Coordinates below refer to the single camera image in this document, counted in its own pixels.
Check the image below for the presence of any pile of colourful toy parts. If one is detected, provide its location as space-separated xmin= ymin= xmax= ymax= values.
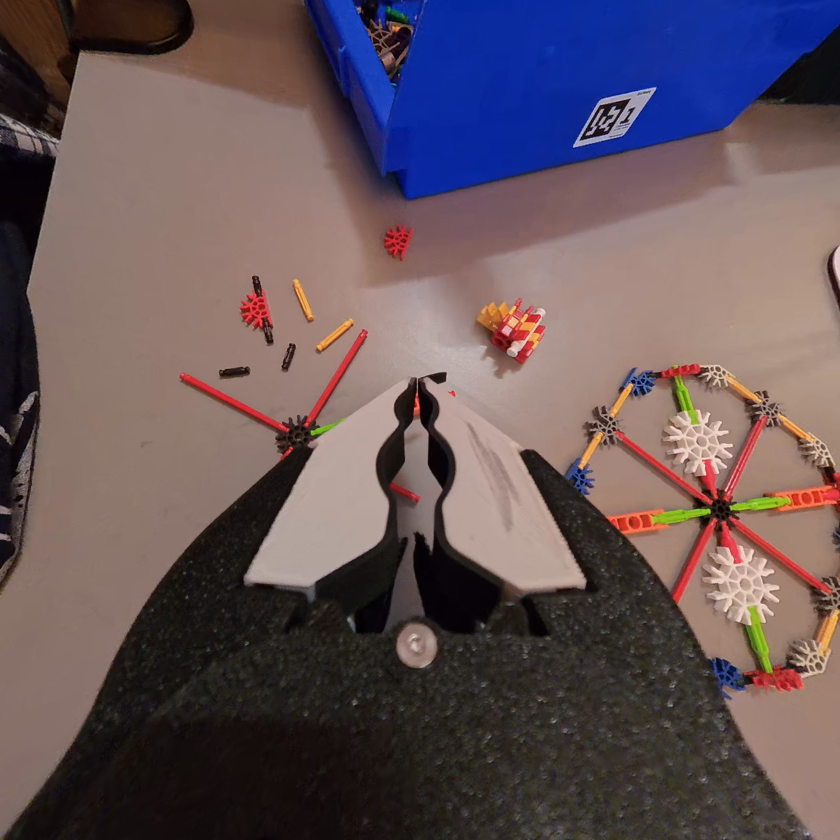
xmin=354 ymin=0 xmax=429 ymax=83

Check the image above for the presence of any blue plastic bin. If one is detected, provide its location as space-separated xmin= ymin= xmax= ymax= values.
xmin=305 ymin=0 xmax=840 ymax=200

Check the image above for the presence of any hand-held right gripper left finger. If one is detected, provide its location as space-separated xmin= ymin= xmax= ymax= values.
xmin=244 ymin=378 xmax=420 ymax=634

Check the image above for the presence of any person's dark printed shirt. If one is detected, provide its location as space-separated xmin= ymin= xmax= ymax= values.
xmin=0 ymin=223 xmax=42 ymax=585

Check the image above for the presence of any stack of red yellow connectors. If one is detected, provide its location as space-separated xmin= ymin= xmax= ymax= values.
xmin=477 ymin=298 xmax=548 ymax=364

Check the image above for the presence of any black chair base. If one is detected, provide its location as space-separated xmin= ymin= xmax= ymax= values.
xmin=69 ymin=0 xmax=196 ymax=56

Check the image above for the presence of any black hub connector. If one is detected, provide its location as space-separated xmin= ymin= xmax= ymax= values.
xmin=274 ymin=415 xmax=320 ymax=455

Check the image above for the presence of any black printed box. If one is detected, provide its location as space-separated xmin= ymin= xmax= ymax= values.
xmin=758 ymin=26 xmax=840 ymax=105

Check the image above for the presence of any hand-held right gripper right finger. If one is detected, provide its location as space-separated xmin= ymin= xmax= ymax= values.
xmin=413 ymin=381 xmax=588 ymax=634

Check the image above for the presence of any colourful toy wheel model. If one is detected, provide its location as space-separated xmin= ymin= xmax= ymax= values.
xmin=566 ymin=363 xmax=840 ymax=700

